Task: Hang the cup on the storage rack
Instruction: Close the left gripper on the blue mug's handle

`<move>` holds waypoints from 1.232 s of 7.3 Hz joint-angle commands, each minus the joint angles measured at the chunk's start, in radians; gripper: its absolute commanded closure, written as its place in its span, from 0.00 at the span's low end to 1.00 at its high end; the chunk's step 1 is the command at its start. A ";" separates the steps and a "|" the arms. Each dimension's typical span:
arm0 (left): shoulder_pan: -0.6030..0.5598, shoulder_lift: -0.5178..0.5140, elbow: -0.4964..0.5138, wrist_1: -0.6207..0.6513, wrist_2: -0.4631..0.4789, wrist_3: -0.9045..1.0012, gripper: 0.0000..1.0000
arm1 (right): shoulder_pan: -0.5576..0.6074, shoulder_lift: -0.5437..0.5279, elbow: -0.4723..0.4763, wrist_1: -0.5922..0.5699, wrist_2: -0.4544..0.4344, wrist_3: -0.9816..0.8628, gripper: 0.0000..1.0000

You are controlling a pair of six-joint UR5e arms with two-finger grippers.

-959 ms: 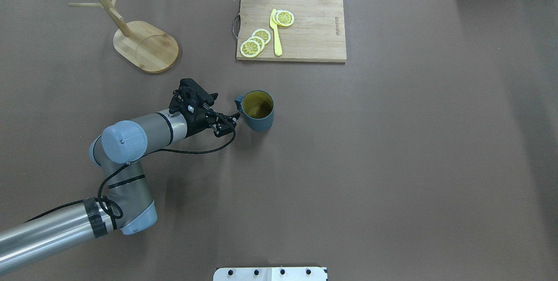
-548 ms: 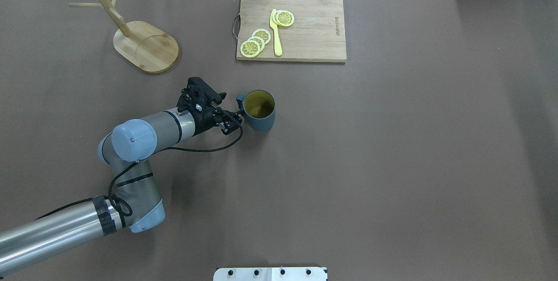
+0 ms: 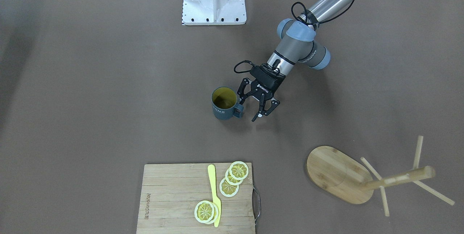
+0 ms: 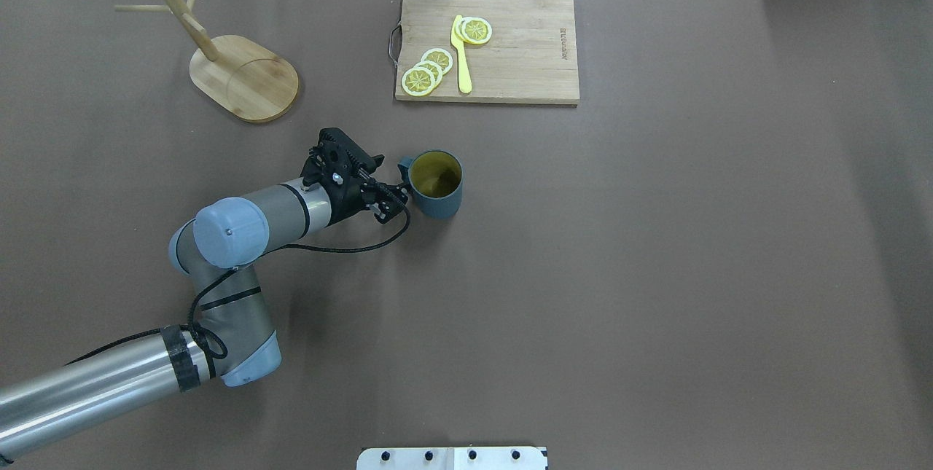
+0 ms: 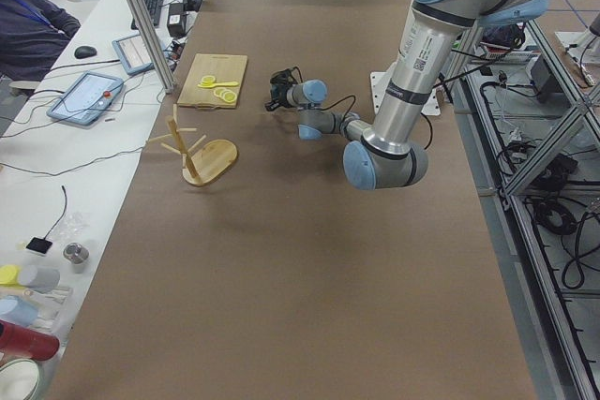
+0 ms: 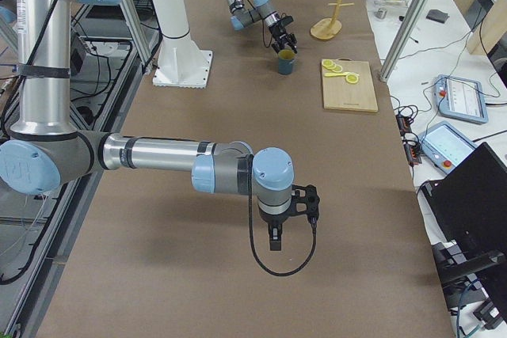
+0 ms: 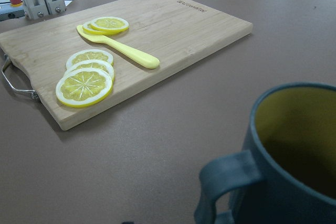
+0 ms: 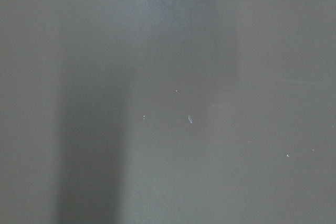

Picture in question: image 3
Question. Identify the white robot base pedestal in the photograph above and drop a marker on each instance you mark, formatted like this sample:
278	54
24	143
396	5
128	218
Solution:
213	12

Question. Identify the wooden cup storage rack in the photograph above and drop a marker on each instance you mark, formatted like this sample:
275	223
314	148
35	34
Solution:
354	182

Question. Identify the bamboo cutting board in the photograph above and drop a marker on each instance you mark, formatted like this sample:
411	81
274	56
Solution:
170	192

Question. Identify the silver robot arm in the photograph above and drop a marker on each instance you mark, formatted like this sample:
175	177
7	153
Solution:
297	45

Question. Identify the dark teal mug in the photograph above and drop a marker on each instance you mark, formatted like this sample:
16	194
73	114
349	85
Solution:
225	104

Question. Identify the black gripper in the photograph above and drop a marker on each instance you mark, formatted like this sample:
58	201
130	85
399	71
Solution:
263	89

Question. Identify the yellow plastic knife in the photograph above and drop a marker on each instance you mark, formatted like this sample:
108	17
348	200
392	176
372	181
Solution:
213	184

